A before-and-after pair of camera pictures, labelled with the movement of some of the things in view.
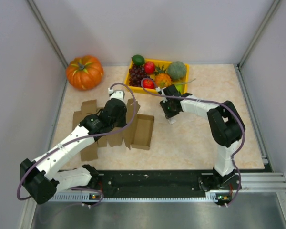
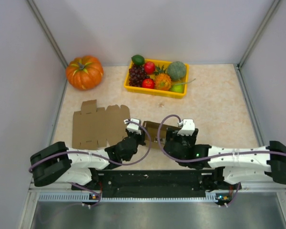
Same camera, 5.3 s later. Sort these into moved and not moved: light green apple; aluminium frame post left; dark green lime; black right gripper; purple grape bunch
Moved: black right gripper
Not moved: aluminium frame post left; light green apple; purple grape bunch; dark green lime
